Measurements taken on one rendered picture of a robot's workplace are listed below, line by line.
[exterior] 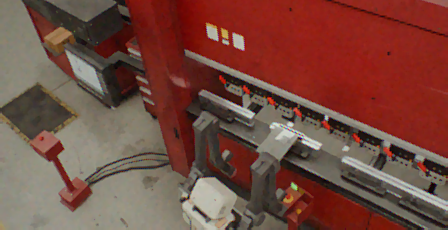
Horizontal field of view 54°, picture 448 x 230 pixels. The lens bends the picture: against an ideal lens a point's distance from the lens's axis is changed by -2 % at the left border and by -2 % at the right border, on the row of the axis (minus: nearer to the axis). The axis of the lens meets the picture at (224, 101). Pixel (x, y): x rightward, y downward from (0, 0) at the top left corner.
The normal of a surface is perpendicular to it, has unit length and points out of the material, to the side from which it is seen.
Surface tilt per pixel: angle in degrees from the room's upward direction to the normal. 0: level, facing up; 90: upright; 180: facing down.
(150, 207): 0
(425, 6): 90
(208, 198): 48
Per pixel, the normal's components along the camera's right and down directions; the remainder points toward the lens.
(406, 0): -0.59, 0.60
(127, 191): -0.08, -0.71
